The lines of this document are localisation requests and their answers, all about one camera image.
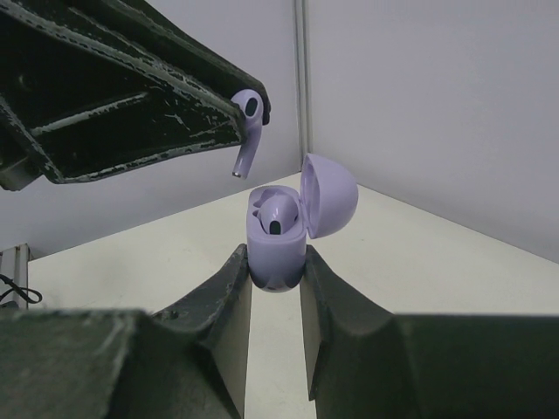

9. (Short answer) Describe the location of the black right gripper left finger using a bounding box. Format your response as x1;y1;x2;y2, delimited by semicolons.
1;245;252;418

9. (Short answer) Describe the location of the lilac earbud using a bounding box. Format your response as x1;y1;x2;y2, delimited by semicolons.
231;89;264;179
258;194;299;236

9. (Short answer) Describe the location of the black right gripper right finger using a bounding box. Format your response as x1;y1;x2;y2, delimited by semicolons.
299;247;558;418

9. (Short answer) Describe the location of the left aluminium frame post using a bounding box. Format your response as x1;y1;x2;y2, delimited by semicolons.
293;0;313;161

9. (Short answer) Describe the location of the lilac round charging case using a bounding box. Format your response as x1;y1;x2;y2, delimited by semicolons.
246;154;359;292

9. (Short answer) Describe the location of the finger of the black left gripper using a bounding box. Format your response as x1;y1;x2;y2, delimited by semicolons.
1;1;245;191
130;1;272;125

